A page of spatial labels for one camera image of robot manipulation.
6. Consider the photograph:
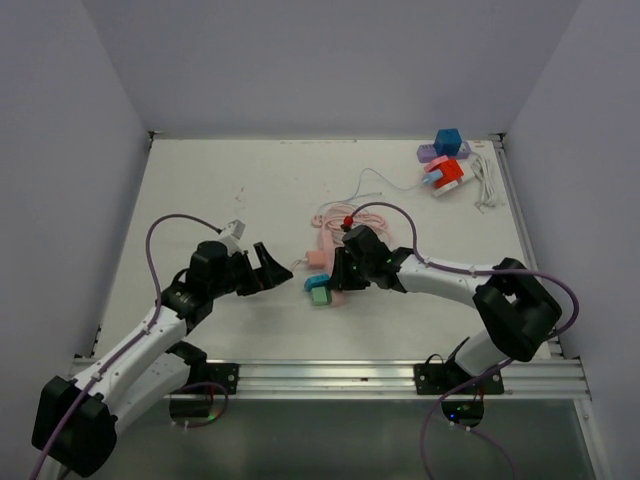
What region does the blue plug adapter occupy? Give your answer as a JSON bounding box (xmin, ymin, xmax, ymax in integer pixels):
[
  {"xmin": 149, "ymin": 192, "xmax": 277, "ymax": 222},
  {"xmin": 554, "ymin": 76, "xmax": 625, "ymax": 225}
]
[{"xmin": 303, "ymin": 273, "xmax": 330, "ymax": 292}]

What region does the green plug adapter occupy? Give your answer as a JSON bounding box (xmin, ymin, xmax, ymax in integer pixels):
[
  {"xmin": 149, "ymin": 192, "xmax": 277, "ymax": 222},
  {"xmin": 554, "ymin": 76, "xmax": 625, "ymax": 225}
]
[{"xmin": 309, "ymin": 286, "xmax": 332, "ymax": 307}]

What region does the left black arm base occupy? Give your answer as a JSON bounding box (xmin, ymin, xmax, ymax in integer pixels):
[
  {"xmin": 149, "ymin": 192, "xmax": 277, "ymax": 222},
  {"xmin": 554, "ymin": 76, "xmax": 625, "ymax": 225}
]
[{"xmin": 169, "ymin": 363, "xmax": 239, "ymax": 429}]

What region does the light blue plug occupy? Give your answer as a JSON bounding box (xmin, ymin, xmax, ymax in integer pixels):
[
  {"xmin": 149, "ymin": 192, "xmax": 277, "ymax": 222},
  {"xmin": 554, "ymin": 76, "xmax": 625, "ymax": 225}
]
[{"xmin": 422, "ymin": 169, "xmax": 443, "ymax": 185}]

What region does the thin light blue cable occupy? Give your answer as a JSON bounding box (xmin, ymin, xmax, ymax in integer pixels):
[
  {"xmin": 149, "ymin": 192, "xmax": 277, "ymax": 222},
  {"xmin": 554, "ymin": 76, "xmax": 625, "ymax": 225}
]
[{"xmin": 339, "ymin": 167, "xmax": 426, "ymax": 202}]

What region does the pink power strip cord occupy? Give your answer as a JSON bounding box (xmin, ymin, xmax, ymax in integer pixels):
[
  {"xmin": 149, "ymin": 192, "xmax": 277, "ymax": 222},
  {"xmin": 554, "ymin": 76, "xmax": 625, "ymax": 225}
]
[{"xmin": 309, "ymin": 200, "xmax": 390, "ymax": 246}]

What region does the salmon charger plug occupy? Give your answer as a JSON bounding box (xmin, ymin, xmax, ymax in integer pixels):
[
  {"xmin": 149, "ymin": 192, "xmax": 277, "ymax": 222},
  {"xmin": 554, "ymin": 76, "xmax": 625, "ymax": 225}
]
[{"xmin": 305, "ymin": 250, "xmax": 326, "ymax": 269}]

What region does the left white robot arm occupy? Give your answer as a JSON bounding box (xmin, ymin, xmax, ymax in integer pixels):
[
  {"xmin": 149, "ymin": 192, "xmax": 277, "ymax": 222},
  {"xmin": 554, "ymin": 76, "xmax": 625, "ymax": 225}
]
[{"xmin": 31, "ymin": 241, "xmax": 293, "ymax": 478}]

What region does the white coiled power cord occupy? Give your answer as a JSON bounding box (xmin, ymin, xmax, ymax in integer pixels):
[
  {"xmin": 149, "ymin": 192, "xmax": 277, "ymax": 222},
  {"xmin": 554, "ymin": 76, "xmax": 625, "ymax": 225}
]
[{"xmin": 467, "ymin": 152, "xmax": 503, "ymax": 212}]

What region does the pink power strip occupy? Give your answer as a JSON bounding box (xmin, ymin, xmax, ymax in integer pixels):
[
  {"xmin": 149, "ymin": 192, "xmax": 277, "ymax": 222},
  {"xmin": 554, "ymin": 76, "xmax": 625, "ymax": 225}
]
[{"xmin": 318, "ymin": 227, "xmax": 345, "ymax": 308}]

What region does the aluminium front rail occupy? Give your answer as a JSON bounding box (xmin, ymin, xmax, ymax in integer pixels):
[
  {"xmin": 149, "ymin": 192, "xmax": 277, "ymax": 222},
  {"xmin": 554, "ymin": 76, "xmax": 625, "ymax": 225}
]
[{"xmin": 209, "ymin": 358, "xmax": 590, "ymax": 400}]

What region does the red cube adapter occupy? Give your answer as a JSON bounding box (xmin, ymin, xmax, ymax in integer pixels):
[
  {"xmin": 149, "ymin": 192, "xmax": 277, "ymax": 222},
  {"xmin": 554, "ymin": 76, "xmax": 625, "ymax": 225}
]
[{"xmin": 424, "ymin": 156, "xmax": 464, "ymax": 188}]

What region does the purple power strip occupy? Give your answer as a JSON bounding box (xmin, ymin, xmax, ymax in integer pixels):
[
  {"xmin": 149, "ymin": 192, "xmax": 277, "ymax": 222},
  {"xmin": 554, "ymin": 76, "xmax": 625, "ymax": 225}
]
[{"xmin": 416, "ymin": 141, "xmax": 472, "ymax": 164}]

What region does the blue cube adapter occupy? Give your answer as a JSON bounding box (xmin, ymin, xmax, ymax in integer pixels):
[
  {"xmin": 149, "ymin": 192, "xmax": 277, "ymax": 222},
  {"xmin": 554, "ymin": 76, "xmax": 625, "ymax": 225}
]
[{"xmin": 434, "ymin": 128, "xmax": 462, "ymax": 157}]

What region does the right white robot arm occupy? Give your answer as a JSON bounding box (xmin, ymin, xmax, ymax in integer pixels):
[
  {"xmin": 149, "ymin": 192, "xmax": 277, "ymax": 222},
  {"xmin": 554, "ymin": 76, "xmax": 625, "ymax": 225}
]
[{"xmin": 329, "ymin": 225, "xmax": 562, "ymax": 395}]

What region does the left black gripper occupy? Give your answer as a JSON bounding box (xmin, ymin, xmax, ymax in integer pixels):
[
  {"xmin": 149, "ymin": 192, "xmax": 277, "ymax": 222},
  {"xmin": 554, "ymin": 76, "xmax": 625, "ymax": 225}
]
[{"xmin": 208, "ymin": 241, "xmax": 291, "ymax": 298}]

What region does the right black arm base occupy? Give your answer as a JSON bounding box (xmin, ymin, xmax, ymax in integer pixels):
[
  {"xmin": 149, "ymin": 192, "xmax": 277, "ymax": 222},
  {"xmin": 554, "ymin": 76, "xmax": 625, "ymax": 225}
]
[{"xmin": 413, "ymin": 354, "xmax": 505, "ymax": 428}]

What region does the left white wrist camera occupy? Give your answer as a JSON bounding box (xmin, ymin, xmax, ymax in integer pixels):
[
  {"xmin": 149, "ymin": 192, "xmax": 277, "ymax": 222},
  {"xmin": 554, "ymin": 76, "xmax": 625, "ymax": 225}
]
[{"xmin": 216, "ymin": 220, "xmax": 245, "ymax": 257}]

